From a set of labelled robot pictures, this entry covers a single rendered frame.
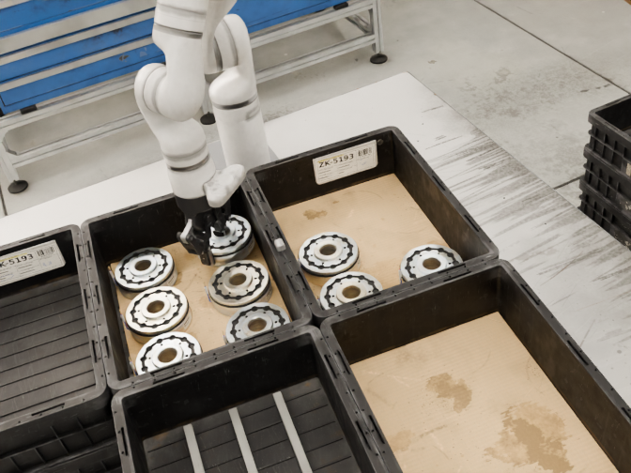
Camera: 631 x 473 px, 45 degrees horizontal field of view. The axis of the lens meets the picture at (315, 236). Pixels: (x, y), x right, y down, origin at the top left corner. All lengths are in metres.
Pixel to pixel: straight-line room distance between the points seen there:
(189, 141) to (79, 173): 2.10
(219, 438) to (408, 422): 0.27
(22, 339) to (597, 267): 1.03
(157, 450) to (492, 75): 2.58
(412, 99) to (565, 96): 1.41
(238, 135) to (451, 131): 0.55
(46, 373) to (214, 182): 0.41
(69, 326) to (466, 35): 2.74
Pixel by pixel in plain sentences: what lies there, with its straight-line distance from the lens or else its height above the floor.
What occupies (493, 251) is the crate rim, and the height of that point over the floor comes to 0.93.
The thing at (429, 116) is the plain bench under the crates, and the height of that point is 0.70.
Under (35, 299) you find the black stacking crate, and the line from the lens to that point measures 1.42.
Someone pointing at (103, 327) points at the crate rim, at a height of 0.93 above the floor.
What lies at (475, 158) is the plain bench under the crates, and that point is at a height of 0.70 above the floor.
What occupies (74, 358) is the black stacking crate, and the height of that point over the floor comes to 0.83.
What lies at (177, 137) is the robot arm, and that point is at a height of 1.12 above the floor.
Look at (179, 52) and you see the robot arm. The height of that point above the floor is 1.25.
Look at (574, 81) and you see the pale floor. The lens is 3.37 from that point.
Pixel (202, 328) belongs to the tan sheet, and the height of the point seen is 0.83.
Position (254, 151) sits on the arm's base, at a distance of 1.52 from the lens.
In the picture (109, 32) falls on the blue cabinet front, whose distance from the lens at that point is 3.06.
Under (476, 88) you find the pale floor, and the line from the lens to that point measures 3.31.
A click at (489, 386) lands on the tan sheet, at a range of 1.12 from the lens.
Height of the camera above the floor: 1.73
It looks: 42 degrees down
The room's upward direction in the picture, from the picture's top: 10 degrees counter-clockwise
